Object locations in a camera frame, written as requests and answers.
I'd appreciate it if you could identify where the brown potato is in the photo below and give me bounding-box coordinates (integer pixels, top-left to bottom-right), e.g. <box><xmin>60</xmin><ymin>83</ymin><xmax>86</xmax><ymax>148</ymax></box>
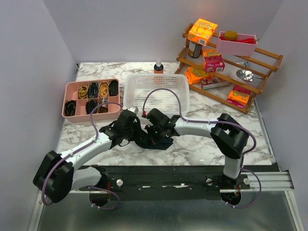
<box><xmin>223</xmin><ymin>31</ymin><xmax>238</xmax><ymax>41</ymax></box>

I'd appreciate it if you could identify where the pink compartment organizer box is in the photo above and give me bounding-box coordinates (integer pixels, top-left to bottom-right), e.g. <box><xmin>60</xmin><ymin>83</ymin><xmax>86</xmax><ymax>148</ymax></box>
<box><xmin>62</xmin><ymin>78</ymin><xmax>121</xmax><ymax>123</ymax></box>

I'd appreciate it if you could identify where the pink rectangular bin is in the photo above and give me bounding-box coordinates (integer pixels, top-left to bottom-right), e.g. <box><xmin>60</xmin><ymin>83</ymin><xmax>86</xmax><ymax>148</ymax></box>
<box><xmin>216</xmin><ymin>31</ymin><xmax>258</xmax><ymax>57</ymax></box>

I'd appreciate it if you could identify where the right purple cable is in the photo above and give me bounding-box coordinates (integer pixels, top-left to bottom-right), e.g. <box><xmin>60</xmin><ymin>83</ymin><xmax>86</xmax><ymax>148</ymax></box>
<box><xmin>141</xmin><ymin>88</ymin><xmax>262</xmax><ymax>209</ymax></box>

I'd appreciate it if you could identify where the dark green tie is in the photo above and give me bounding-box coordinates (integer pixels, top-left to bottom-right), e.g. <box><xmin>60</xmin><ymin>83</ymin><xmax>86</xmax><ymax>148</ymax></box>
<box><xmin>135</xmin><ymin>137</ymin><xmax>174</xmax><ymax>150</ymax></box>

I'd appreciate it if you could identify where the yellow rolled tie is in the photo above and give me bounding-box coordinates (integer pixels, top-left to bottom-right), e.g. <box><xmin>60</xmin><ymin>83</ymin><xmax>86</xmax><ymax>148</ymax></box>
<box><xmin>78</xmin><ymin>85</ymin><xmax>88</xmax><ymax>99</ymax></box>
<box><xmin>98</xmin><ymin>81</ymin><xmax>109</xmax><ymax>97</ymax></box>

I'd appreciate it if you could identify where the black rolled tie top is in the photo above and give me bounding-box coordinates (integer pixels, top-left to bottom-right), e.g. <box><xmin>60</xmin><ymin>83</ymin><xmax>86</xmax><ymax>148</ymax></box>
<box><xmin>109</xmin><ymin>80</ymin><xmax>119</xmax><ymax>96</ymax></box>

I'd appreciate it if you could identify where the orange spray bottle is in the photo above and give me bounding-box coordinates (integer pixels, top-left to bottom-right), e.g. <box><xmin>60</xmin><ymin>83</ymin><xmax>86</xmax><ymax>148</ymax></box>
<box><xmin>154</xmin><ymin>59</ymin><xmax>164</xmax><ymax>74</ymax></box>

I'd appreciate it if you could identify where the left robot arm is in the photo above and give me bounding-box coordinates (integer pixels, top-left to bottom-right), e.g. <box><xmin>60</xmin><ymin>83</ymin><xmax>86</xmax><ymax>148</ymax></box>
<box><xmin>33</xmin><ymin>107</ymin><xmax>141</xmax><ymax>205</ymax></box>

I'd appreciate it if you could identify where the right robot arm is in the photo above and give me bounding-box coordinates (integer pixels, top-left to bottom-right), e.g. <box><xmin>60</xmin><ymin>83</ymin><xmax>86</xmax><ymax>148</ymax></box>
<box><xmin>142</xmin><ymin>109</ymin><xmax>248</xmax><ymax>189</ymax></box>

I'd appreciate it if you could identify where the orange sponge box top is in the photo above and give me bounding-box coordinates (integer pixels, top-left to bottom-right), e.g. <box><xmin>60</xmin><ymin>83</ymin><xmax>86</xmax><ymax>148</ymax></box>
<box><xmin>187</xmin><ymin>18</ymin><xmax>218</xmax><ymax>46</ymax></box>

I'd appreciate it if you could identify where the white red flat box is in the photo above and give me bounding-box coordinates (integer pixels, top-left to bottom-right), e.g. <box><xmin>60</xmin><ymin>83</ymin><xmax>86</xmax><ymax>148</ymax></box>
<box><xmin>200</xmin><ymin>76</ymin><xmax>230</xmax><ymax>90</ymax></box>

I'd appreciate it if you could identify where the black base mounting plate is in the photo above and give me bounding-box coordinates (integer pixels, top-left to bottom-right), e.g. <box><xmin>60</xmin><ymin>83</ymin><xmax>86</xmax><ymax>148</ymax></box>
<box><xmin>71</xmin><ymin>166</ymin><xmax>250</xmax><ymax>201</ymax></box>

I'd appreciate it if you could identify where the yellow rolled tie right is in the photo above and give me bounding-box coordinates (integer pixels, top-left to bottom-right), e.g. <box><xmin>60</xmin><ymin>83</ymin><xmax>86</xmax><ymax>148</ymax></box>
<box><xmin>98</xmin><ymin>81</ymin><xmax>109</xmax><ymax>97</ymax></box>

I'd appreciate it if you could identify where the red chili pepper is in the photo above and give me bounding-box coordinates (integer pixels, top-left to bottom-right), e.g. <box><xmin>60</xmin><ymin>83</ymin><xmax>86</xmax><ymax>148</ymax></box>
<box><xmin>219</xmin><ymin>36</ymin><xmax>258</xmax><ymax>44</ymax></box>

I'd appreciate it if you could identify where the dark jar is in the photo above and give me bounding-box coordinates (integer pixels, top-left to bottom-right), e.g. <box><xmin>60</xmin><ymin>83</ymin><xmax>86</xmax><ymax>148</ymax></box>
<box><xmin>188</xmin><ymin>41</ymin><xmax>202</xmax><ymax>58</ymax></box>

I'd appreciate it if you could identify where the patterned rolled tie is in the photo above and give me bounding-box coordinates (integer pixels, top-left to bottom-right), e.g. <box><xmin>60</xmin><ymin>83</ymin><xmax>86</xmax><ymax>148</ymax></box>
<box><xmin>98</xmin><ymin>97</ymin><xmax>108</xmax><ymax>114</ymax></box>

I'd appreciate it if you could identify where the wooden tiered rack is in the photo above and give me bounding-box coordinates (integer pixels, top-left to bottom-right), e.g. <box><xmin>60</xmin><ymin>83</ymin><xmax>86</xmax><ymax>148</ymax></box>
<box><xmin>175</xmin><ymin>23</ymin><xmax>283</xmax><ymax>114</ymax></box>

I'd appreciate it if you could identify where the black rolled tie bottom left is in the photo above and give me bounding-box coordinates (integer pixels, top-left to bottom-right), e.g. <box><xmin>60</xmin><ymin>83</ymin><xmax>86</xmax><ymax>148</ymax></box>
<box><xmin>64</xmin><ymin>100</ymin><xmax>76</xmax><ymax>116</ymax></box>

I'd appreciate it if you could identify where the orange sponge box middle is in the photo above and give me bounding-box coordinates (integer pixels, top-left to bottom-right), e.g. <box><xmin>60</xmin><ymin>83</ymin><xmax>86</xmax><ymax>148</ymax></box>
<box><xmin>185</xmin><ymin>66</ymin><xmax>211</xmax><ymax>85</ymax></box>

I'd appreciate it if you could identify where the white plastic basket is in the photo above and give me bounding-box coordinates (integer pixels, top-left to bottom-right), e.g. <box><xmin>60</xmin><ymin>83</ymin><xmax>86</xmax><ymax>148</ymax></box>
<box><xmin>123</xmin><ymin>74</ymin><xmax>190</xmax><ymax>117</ymax></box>

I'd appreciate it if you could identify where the orange sponge box lower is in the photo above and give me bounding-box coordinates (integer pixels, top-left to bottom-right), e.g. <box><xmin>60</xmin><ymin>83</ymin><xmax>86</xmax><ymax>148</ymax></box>
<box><xmin>227</xmin><ymin>85</ymin><xmax>251</xmax><ymax>108</ymax></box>

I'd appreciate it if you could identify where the yellow rolled tie left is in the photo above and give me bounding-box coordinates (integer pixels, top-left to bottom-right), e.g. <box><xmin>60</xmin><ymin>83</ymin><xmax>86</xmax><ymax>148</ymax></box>
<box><xmin>78</xmin><ymin>85</ymin><xmax>88</xmax><ymax>99</ymax></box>

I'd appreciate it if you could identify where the black rolled tie bottom middle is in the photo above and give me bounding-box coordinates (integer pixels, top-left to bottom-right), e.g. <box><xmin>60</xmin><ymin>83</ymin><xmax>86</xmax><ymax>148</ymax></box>
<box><xmin>86</xmin><ymin>99</ymin><xmax>98</xmax><ymax>115</ymax></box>

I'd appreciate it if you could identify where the silver metal spoon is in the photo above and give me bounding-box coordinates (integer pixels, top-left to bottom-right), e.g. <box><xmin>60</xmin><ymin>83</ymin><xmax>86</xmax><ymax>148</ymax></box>
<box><xmin>236</xmin><ymin>69</ymin><xmax>262</xmax><ymax>82</ymax></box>

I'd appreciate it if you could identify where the dark blue rolled tie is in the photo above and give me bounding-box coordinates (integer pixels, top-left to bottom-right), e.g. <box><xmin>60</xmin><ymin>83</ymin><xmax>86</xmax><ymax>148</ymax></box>
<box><xmin>88</xmin><ymin>82</ymin><xmax>99</xmax><ymax>98</ymax></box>

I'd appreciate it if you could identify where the orange sponge box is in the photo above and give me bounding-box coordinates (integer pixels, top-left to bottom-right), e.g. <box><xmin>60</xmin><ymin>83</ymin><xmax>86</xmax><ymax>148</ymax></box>
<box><xmin>185</xmin><ymin>66</ymin><xmax>211</xmax><ymax>85</ymax></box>
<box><xmin>227</xmin><ymin>85</ymin><xmax>251</xmax><ymax>108</ymax></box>
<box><xmin>187</xmin><ymin>18</ymin><xmax>218</xmax><ymax>46</ymax></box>

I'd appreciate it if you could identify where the black rolled tie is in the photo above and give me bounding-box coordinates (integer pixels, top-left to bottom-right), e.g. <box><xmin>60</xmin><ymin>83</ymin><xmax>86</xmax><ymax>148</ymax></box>
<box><xmin>86</xmin><ymin>99</ymin><xmax>98</xmax><ymax>115</ymax></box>
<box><xmin>64</xmin><ymin>100</ymin><xmax>76</xmax><ymax>116</ymax></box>
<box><xmin>109</xmin><ymin>80</ymin><xmax>119</xmax><ymax>96</ymax></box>

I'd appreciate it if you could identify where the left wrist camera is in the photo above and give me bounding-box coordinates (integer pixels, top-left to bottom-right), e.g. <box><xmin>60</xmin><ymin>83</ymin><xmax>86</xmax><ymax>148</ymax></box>
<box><xmin>127</xmin><ymin>106</ymin><xmax>139</xmax><ymax>115</ymax></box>

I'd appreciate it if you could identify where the aluminium rail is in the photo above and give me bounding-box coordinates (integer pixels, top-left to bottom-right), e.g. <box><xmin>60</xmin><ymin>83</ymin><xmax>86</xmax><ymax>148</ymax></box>
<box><xmin>220</xmin><ymin>170</ymin><xmax>295</xmax><ymax>193</ymax></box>

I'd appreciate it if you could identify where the pink sponge box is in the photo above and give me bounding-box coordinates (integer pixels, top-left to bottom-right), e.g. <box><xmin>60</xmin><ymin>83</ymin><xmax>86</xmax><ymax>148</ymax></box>
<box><xmin>203</xmin><ymin>49</ymin><xmax>225</xmax><ymax>73</ymax></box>

